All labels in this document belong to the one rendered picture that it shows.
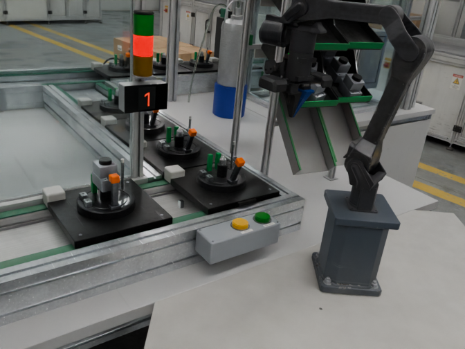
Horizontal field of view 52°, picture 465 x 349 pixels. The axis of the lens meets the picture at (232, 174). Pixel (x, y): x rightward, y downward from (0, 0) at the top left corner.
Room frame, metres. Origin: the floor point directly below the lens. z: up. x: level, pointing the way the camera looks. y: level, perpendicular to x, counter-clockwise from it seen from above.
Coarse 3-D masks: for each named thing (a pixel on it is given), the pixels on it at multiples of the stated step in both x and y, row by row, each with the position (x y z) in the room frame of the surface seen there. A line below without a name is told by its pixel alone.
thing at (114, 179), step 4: (112, 176) 0.98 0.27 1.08; (116, 176) 0.98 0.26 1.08; (112, 180) 0.97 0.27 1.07; (116, 180) 0.98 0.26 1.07; (112, 184) 0.97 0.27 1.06; (116, 184) 0.98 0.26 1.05; (112, 188) 0.97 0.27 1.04; (116, 188) 0.98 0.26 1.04; (112, 192) 0.97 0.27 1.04; (116, 192) 0.98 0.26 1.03; (112, 196) 0.98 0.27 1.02; (116, 196) 0.98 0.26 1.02; (112, 200) 0.98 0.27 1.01; (116, 200) 0.98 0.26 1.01; (112, 204) 0.98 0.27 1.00; (116, 204) 0.98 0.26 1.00
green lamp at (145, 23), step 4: (136, 16) 1.19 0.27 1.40; (140, 16) 1.18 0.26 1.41; (144, 16) 1.18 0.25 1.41; (148, 16) 1.19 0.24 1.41; (152, 16) 1.20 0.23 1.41; (136, 20) 1.19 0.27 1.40; (140, 20) 1.18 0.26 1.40; (144, 20) 1.18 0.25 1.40; (148, 20) 1.19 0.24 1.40; (152, 20) 1.20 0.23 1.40; (136, 24) 1.19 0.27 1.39; (140, 24) 1.18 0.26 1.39; (144, 24) 1.18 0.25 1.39; (148, 24) 1.19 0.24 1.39; (152, 24) 1.20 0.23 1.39; (136, 28) 1.19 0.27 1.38; (140, 28) 1.18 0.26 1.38; (144, 28) 1.18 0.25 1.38; (148, 28) 1.19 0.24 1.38; (152, 28) 1.20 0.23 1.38; (136, 32) 1.19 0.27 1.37; (140, 32) 1.18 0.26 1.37; (144, 32) 1.18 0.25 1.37; (148, 32) 1.19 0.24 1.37; (152, 32) 1.20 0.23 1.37
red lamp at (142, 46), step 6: (138, 36) 1.18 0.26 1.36; (144, 36) 1.19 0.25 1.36; (150, 36) 1.20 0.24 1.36; (138, 42) 1.18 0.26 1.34; (144, 42) 1.18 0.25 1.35; (150, 42) 1.19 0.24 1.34; (138, 48) 1.18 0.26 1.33; (144, 48) 1.18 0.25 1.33; (150, 48) 1.19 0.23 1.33; (138, 54) 1.18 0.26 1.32; (144, 54) 1.18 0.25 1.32; (150, 54) 1.20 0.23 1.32
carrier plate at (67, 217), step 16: (80, 192) 1.08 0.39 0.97; (144, 192) 1.12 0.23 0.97; (48, 208) 1.00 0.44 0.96; (64, 208) 0.99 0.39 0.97; (144, 208) 1.03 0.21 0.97; (160, 208) 1.04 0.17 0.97; (64, 224) 0.92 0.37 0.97; (80, 224) 0.93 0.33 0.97; (96, 224) 0.93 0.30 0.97; (112, 224) 0.94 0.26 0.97; (128, 224) 0.95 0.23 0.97; (144, 224) 0.96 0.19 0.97; (160, 224) 0.98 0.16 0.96; (80, 240) 0.86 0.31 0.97; (96, 240) 0.88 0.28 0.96
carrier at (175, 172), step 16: (208, 160) 1.25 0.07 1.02; (224, 160) 1.22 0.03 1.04; (176, 176) 1.22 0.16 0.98; (192, 176) 1.25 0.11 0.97; (208, 176) 1.18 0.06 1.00; (224, 176) 1.22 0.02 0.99; (240, 176) 1.24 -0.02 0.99; (192, 192) 1.14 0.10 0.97; (208, 192) 1.15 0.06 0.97; (224, 192) 1.16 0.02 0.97; (240, 192) 1.17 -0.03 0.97; (256, 192) 1.18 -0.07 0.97; (272, 192) 1.19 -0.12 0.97; (208, 208) 1.06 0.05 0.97; (224, 208) 1.09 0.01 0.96
